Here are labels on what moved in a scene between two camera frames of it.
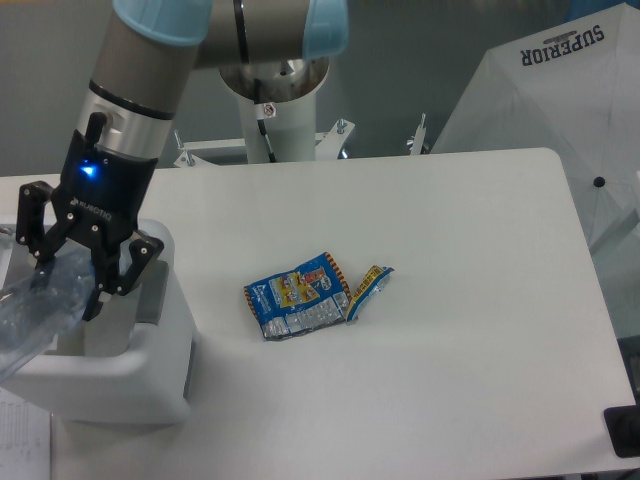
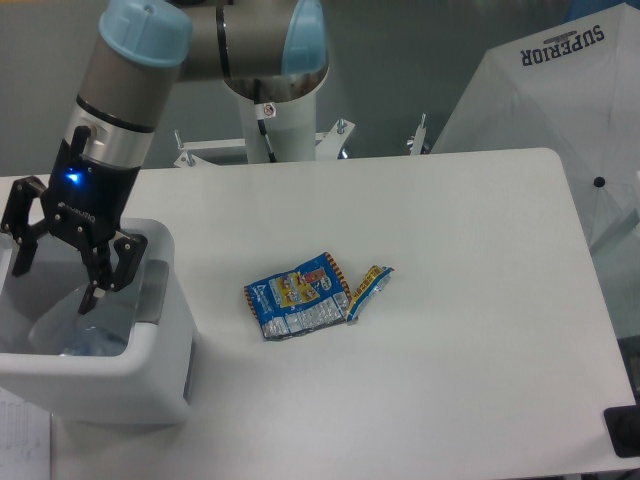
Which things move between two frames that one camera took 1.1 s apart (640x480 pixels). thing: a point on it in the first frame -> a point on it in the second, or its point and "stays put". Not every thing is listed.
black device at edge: (623, 425) stays put
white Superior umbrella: (573, 88) stays put
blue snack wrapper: (311, 297) stays put
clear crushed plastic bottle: (38, 305) -> (93, 342)
